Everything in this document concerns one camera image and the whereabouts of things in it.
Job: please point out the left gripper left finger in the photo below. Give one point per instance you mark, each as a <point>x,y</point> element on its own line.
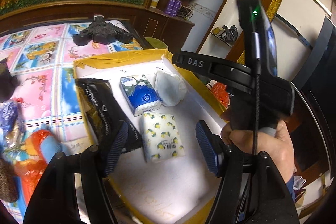
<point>116,148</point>

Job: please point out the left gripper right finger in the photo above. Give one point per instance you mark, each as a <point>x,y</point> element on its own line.
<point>211,146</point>

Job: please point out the black snack bag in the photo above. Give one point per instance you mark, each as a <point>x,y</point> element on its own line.
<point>104,114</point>

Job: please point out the lemon print tissue pack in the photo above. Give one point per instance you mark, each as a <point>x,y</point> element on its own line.
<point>161,138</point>

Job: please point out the blue tissue pack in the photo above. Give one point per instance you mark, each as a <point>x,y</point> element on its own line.
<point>139,94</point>

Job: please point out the light blue knitted cloth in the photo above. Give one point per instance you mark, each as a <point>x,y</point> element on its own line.
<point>47,143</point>

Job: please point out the orange red plastic bag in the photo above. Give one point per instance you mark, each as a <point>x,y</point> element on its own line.
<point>31,169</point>

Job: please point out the blue white Vinda bag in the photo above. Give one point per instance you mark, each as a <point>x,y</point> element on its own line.
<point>12,124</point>

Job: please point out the white Face tissue pack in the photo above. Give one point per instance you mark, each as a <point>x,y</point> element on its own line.
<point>76,146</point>

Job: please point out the brown knitted hat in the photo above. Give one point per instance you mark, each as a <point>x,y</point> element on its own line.
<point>8,188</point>

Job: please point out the blue sleeve forearm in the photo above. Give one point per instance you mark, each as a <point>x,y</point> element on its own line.
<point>290,186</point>

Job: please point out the person's right hand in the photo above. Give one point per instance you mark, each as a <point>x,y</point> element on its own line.
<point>279,147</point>

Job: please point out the red plastic bag on cabinet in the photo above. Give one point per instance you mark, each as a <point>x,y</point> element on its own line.
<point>220,93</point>

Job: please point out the yellow taped foam box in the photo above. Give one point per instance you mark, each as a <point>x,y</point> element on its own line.
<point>167,180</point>

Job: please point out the white green plastic stool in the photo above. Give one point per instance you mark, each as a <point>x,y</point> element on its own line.
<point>156,43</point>

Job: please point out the colourful printed tablecloth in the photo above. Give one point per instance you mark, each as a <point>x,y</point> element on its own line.
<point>42,58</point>

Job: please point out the black star-shaped device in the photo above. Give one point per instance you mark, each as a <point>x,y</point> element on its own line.
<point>102,32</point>

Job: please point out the purple spray can pair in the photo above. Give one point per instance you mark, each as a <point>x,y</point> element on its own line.
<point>173,7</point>

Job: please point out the black cylindrical motor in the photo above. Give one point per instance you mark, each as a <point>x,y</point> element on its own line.
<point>8,83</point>

